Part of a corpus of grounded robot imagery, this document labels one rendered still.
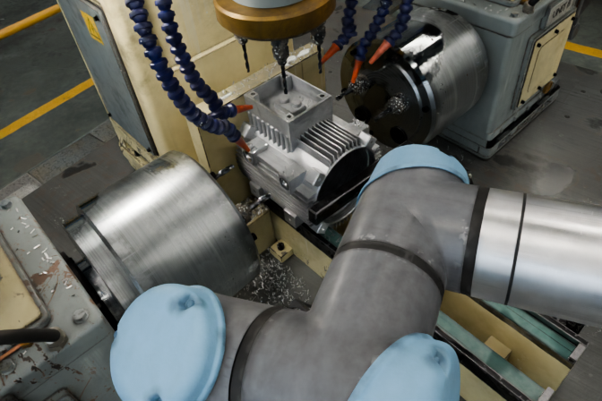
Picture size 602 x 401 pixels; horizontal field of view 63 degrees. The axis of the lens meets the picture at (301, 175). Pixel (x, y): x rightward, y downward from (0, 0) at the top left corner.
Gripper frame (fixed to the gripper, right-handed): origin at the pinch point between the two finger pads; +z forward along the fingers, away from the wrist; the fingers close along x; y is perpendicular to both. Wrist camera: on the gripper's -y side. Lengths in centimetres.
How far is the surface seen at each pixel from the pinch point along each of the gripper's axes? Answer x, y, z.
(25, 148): 56, 241, 93
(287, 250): -1.4, 36.9, 30.9
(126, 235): 5.8, 32.8, -11.8
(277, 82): -26, 47, 9
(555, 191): -47, 7, 59
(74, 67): 9, 299, 120
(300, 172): -15.1, 31.2, 9.2
